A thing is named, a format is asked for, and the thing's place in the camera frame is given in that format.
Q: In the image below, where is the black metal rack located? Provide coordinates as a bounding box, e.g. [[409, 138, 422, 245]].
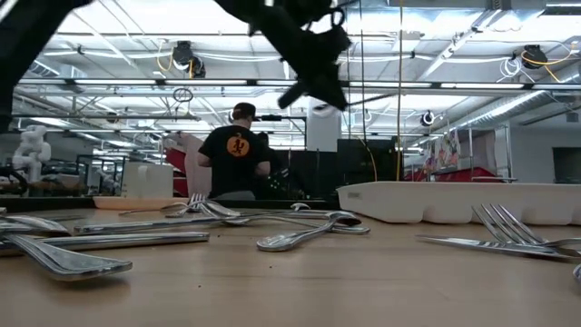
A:
[[74, 153, 129, 197]]

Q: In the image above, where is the red plastic storage bin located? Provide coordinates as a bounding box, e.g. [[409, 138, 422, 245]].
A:
[[430, 166, 497, 183]]

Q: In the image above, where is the colourful printed poster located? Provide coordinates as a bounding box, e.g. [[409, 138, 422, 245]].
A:
[[433, 129, 461, 172]]

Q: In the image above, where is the person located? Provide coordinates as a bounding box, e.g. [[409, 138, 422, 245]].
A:
[[197, 102, 273, 201]]

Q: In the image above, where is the white mug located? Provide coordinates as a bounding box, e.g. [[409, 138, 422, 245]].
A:
[[120, 161, 175, 199]]

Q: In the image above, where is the silver ventilation duct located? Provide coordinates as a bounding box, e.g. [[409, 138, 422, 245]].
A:
[[447, 63, 581, 134]]

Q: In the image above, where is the black panel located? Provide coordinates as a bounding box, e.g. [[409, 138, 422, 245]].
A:
[[336, 138, 400, 183]]

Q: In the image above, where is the beige panel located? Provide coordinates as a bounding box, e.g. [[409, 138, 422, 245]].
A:
[[162, 131, 214, 197]]

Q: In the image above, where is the white cutlery tray organizer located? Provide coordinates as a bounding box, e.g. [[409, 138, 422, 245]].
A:
[[336, 181, 581, 227]]

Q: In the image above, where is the scattered silver cutlery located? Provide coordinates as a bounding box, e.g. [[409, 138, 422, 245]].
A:
[[0, 195, 340, 213]]

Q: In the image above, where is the white robot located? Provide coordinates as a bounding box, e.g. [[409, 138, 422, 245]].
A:
[[11, 124, 53, 183]]

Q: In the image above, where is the chrome wire shelving rack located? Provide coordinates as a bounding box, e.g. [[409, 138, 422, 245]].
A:
[[467, 124, 515, 183]]

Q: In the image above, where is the ceiling light strip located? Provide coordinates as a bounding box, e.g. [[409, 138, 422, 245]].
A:
[[17, 78, 581, 91]]

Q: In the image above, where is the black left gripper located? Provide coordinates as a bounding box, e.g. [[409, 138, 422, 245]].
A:
[[216, 0, 353, 111]]

